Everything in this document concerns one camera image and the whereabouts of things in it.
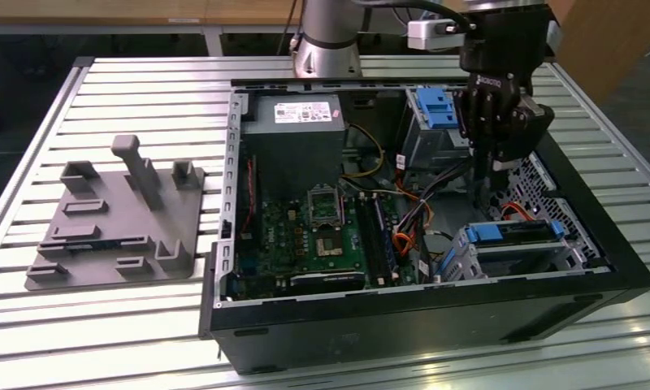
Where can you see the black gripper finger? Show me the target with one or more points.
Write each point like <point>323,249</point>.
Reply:
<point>525,126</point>
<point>483,122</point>

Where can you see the hard disk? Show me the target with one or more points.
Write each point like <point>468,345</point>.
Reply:
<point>485,233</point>

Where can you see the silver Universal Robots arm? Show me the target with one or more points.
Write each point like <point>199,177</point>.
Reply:
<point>331,44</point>

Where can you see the metal disk bay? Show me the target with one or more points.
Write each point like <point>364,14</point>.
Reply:
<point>520,260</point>

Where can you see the black RAM slot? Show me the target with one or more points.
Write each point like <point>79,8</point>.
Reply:
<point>369,239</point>
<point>388,239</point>

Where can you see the blue plastic drive latch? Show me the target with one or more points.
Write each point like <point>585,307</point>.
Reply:
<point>436,109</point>

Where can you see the metal optical drive cage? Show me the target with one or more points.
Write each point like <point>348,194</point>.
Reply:
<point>433,146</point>

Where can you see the grey power supply unit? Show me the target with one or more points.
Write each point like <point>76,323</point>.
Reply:
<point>292,146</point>

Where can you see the square chipset heat sink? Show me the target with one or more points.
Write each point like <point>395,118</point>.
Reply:
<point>329,247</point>

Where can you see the green motherboard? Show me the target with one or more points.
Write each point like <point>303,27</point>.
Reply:
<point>281,235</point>

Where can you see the black graphics card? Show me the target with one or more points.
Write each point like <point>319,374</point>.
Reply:
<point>328,280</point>

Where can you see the black open PC case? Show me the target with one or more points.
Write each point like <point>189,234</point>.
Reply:
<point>412,325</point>

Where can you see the wooden desk top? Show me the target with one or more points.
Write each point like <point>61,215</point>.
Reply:
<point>140,10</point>

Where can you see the grey plastic parts rack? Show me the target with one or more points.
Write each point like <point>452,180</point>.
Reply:
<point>119,227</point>

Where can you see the black table corner cap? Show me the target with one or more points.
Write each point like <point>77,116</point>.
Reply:
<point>83,61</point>

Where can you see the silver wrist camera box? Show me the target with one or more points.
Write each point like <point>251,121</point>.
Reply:
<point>431,34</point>

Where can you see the white metal desk frame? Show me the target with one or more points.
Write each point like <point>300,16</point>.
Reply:
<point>213,38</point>

